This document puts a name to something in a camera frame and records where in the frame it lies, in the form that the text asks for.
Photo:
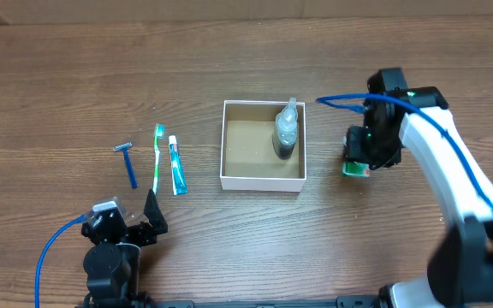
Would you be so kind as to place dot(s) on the teal toothpaste tube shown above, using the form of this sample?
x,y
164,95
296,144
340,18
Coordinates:
x,y
178,178

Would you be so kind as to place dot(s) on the green white soap packet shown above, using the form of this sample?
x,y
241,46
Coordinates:
x,y
354,169

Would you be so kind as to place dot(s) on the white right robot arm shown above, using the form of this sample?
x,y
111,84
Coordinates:
x,y
460,272

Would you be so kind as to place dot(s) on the blue disposable razor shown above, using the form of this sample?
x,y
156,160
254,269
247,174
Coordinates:
x,y
123,148

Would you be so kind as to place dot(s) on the green white toothbrush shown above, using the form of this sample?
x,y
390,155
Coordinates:
x,y
159,132

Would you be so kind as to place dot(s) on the clear dark spray bottle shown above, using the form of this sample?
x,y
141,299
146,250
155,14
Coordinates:
x,y
285,135

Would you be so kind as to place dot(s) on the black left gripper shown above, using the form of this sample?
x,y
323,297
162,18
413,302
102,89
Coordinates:
x,y
156,218

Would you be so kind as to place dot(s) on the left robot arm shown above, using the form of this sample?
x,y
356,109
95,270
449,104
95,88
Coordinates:
x,y
113,264

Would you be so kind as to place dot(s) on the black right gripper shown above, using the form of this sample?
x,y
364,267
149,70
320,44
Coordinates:
x,y
356,152

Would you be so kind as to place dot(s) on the white cardboard box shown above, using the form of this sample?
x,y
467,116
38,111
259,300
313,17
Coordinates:
x,y
248,160

